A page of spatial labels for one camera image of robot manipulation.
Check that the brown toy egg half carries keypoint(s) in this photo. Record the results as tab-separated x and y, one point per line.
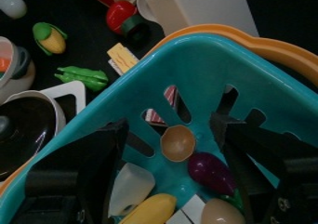
177	143

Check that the beige toy egg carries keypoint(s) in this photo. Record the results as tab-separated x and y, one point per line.
220	212

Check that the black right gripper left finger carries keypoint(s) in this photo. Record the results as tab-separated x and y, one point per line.
61	172

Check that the toy corn cob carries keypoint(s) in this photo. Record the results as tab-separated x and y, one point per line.
49	38

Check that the purple toy eggplant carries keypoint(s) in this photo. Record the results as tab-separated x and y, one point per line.
211	173

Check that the green toy pea pod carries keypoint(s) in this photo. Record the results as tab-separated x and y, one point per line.
83	76

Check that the white toy cheese wedge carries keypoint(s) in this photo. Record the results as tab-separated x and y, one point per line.
131	186

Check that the white toy appliance box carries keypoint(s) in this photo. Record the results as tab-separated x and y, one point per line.
203	7

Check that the teal plastic basket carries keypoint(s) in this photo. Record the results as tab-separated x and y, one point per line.
231	79

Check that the white toy block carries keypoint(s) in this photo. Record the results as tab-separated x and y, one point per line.
188	212

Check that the yellow toy sandwich slice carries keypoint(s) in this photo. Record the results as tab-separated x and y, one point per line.
121	58

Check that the yellow toy banana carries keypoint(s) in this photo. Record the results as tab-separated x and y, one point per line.
148	209

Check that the red striped toy bacon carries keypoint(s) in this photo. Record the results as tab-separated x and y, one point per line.
163	110

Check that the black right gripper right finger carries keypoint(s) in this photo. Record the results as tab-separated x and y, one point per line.
264	159

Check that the red toy tomato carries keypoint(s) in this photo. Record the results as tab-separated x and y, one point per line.
119	14

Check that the white toy egg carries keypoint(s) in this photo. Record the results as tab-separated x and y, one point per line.
10	5

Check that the grey toy pot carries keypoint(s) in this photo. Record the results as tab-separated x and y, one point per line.
12	69

